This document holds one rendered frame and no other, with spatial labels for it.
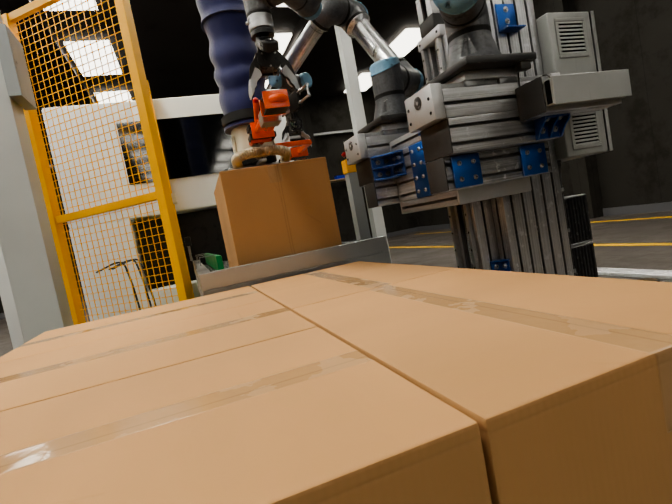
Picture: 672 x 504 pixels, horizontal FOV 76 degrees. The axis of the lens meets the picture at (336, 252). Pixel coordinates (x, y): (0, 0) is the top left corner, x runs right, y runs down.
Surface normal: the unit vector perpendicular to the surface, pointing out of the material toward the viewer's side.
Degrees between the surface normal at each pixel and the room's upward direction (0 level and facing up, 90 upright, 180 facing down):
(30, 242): 90
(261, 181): 90
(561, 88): 90
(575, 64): 90
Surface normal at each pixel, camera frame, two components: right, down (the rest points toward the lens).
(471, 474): 0.33, 0.00
